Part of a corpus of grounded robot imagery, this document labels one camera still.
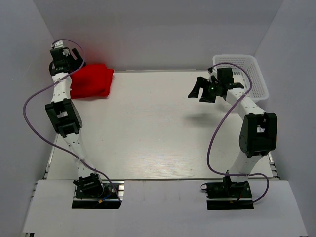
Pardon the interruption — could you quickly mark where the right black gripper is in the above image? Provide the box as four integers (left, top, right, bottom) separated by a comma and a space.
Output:
188, 76, 222, 103

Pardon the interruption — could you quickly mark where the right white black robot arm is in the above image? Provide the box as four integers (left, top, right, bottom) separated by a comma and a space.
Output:
188, 67, 277, 197

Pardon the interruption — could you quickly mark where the white plastic basket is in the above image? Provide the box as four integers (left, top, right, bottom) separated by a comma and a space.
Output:
212, 54, 269, 103

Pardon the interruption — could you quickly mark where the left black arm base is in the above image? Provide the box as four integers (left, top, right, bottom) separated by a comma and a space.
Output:
72, 182, 121, 210

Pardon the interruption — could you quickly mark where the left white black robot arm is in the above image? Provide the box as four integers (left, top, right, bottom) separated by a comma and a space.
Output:
45, 46, 104, 198

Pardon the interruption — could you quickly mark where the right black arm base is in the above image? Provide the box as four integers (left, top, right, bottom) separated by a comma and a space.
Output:
200, 176, 254, 210

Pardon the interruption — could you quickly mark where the folded red t shirt stack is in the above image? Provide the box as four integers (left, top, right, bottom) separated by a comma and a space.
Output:
71, 64, 114, 99

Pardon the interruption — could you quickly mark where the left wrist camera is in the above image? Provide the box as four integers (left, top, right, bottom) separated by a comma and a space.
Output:
51, 40, 64, 49

